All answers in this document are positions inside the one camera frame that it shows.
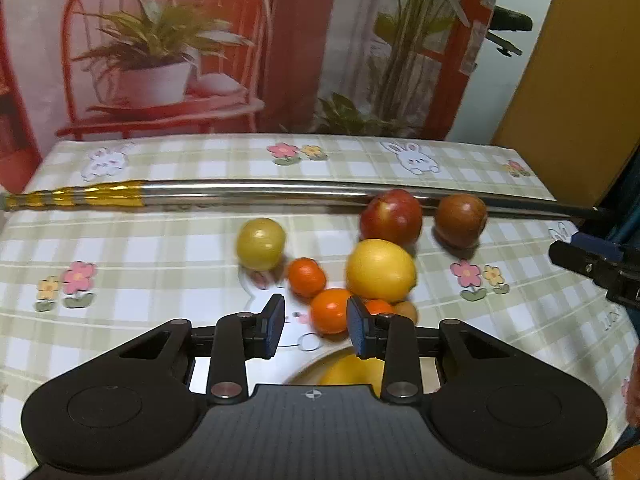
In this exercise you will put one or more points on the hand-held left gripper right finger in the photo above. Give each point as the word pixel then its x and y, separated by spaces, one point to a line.
pixel 356 327

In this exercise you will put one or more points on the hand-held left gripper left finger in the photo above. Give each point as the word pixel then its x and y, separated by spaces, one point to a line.
pixel 276 320

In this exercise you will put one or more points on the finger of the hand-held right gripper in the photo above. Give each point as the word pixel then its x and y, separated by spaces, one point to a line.
pixel 585 260

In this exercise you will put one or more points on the orange tangerine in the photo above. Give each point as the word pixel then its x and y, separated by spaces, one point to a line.
pixel 379 306
pixel 330 310
pixel 306 276

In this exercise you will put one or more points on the yellow plate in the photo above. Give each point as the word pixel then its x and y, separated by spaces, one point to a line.
pixel 345 372

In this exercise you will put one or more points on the brown kiwi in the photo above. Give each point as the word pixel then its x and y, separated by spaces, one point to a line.
pixel 406 310

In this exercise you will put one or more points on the large yellow lemon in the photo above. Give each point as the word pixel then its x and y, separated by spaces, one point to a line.
pixel 381 270

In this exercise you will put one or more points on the yellow-green plum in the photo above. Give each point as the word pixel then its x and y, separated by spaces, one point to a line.
pixel 261 242

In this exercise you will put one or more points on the large red apple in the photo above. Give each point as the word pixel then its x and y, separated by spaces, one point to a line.
pixel 391 216

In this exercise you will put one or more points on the dark red round fruit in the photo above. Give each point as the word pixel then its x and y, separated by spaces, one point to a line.
pixel 460 220

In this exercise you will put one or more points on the person's right hand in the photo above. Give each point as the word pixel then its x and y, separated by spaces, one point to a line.
pixel 635 390

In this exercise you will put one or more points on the telescopic metal back scratcher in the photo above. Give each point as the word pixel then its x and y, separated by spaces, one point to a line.
pixel 250 192

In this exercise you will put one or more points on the checked rabbit print tablecloth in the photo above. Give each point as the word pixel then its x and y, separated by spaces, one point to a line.
pixel 150 260

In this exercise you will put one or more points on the wooden board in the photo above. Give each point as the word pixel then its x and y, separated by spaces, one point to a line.
pixel 575 85

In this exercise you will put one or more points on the black saddle seat stand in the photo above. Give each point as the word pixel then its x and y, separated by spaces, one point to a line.
pixel 510 22

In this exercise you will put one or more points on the printed room backdrop cloth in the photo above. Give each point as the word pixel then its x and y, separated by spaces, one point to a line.
pixel 300 60

